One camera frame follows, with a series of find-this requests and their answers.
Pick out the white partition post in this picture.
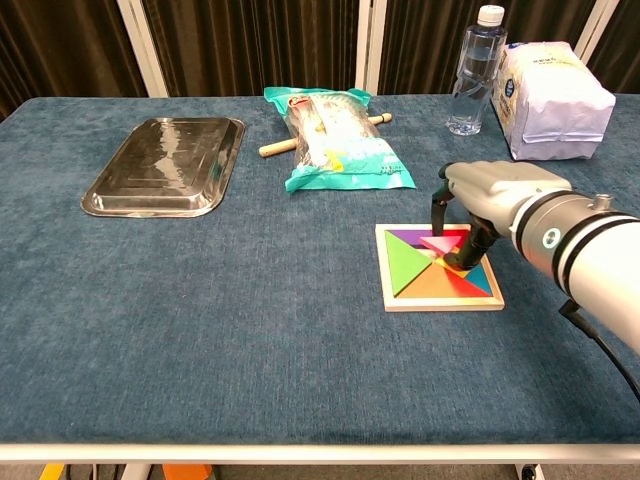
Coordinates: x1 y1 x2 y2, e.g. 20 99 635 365
116 0 169 99
574 0 621 61
353 0 387 96

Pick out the wooden tangram frame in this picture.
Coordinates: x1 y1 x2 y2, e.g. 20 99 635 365
375 223 505 313

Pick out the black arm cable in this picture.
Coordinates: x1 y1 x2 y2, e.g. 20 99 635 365
558 298 640 401

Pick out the white table frame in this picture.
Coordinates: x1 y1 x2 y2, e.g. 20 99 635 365
0 442 640 480

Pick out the tan triangle tangram piece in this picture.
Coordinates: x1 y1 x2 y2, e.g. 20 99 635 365
398 262 489 299

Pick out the blue table cloth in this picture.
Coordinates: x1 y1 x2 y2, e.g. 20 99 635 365
0 93 640 446

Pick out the white paper bag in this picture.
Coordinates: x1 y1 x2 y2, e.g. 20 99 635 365
489 41 617 162

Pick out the teal snack bag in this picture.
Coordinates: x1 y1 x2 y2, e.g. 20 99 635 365
263 86 417 193

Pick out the clear water bottle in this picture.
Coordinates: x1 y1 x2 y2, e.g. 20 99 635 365
446 5 508 137

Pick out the purple parallelogram tangram piece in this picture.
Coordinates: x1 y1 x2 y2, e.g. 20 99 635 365
389 229 436 250

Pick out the dark brown curtain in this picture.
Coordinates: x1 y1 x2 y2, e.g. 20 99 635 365
142 0 361 98
377 0 599 95
587 0 640 94
0 0 150 121

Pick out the pink triangle puzzle piece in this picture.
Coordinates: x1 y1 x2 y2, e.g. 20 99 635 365
418 234 462 257

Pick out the stainless steel tray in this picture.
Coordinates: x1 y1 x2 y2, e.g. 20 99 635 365
80 117 247 219

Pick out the green triangle tangram piece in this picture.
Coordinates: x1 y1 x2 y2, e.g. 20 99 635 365
386 231 433 296

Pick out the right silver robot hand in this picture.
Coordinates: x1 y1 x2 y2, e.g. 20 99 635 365
430 160 574 274

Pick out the wooden rolling pin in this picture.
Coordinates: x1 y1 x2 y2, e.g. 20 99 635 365
258 113 394 159

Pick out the cyan triangle tangram piece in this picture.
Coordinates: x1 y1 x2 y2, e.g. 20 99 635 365
464 264 491 296

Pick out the orange object under table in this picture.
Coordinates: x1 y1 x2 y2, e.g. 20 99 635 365
162 463 214 480

